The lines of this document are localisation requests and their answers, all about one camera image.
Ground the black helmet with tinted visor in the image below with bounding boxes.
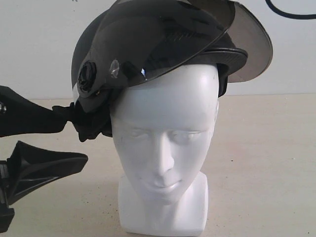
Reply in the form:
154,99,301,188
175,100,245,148
51,0,274,143

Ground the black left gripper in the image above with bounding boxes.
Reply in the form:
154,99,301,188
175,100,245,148
0,141,88,224

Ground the white mannequin head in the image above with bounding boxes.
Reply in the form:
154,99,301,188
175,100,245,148
111,64,219,230

